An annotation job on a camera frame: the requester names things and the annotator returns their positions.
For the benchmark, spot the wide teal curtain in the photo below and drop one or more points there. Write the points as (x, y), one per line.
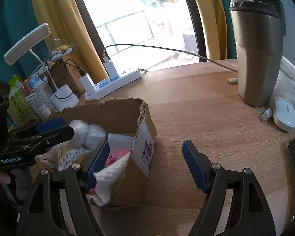
(14, 17)

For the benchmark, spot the white foam sheet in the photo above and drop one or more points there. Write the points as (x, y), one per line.
(120, 140)

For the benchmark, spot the person's left hand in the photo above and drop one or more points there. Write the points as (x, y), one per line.
(1, 177)

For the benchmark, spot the white usb plug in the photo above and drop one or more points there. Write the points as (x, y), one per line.
(266, 115)

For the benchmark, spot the green snack packet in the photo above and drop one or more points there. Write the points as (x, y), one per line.
(17, 103)

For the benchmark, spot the small yellow plush toy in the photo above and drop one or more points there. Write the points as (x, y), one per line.
(62, 47)

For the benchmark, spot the white cloth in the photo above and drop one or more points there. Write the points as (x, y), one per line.
(108, 177)

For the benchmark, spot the white power strip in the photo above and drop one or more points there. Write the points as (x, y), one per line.
(123, 78)

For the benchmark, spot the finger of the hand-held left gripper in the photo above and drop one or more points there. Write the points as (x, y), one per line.
(61, 134)
(51, 125)

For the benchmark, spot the narrow yellow curtain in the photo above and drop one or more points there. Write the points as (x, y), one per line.
(209, 17)

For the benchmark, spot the white oval device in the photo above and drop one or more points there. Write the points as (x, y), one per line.
(284, 115)

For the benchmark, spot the brown cardboard box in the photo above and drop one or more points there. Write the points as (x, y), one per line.
(123, 118)

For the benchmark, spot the clear bag of cotton swabs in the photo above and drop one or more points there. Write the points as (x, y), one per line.
(68, 156)

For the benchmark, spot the pink plastic toy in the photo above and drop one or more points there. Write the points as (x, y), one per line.
(115, 158)

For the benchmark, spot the clear bag of white cotton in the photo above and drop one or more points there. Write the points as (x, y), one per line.
(88, 132)

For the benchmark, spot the wide yellow curtain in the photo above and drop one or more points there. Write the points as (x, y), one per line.
(61, 12)

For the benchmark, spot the red metal can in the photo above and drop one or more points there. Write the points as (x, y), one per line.
(27, 86)

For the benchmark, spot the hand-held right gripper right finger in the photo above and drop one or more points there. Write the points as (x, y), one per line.
(194, 162)

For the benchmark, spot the brown paper bag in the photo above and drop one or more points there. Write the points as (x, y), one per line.
(68, 78)

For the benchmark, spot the white perforated basket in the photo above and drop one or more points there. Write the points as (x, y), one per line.
(43, 103)

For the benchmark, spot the outdoor air conditioner unit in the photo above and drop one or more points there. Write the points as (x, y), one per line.
(189, 41)

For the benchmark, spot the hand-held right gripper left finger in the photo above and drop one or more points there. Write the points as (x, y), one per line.
(98, 162)

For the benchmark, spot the steel tumbler with black lid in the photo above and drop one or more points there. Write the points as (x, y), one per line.
(258, 61)

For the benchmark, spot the white desk lamp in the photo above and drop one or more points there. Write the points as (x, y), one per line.
(27, 44)

